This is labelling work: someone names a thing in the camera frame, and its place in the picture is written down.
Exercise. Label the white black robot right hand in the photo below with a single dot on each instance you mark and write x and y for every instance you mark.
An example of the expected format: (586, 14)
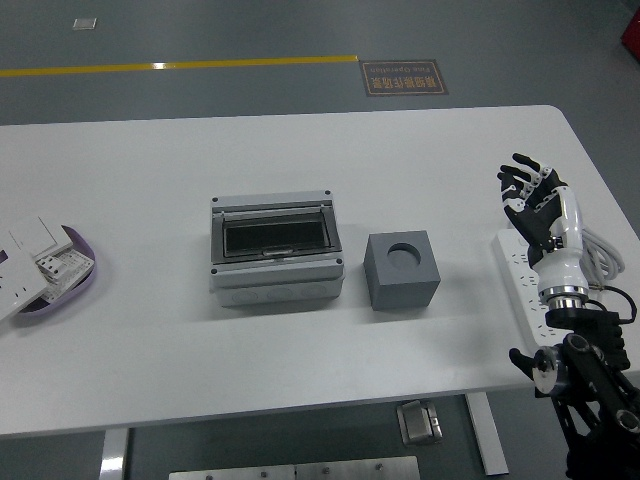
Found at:
(560, 250)

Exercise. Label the grey box with clear lid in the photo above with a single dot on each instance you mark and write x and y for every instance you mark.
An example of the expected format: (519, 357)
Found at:
(275, 295)

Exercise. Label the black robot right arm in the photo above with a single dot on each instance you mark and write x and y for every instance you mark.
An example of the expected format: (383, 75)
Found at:
(585, 325)

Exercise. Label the grey cube with round hole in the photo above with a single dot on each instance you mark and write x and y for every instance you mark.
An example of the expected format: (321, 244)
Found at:
(400, 290)

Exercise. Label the metal floor box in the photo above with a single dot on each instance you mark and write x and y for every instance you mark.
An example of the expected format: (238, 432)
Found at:
(419, 422)

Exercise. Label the white power strip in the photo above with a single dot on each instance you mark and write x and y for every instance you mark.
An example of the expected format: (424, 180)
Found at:
(515, 270)

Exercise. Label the white table leg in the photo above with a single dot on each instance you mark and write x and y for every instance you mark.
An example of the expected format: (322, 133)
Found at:
(487, 435)
(114, 455)

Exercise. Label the red object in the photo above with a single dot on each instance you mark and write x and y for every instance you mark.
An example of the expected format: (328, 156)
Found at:
(631, 35)

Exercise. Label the brown floor sign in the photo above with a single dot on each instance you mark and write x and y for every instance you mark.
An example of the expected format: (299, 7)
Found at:
(404, 78)

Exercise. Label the yellow floor tape line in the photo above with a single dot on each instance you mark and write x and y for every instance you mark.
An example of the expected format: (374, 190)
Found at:
(200, 64)

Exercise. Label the white breaker modules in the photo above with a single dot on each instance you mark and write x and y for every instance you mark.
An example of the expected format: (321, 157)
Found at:
(65, 270)

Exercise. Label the purple tray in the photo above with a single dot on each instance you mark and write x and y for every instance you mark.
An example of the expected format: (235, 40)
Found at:
(65, 302)

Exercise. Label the small metal floor plate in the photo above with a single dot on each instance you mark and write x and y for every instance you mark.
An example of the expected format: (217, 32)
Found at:
(84, 23)

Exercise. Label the white socket panel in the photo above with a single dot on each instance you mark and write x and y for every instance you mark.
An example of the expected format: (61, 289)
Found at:
(15, 285)

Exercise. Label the grey metal base plate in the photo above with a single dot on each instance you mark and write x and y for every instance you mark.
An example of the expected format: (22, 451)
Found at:
(300, 470)

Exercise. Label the white switch panel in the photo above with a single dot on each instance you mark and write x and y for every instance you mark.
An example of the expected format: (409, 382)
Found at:
(37, 232)

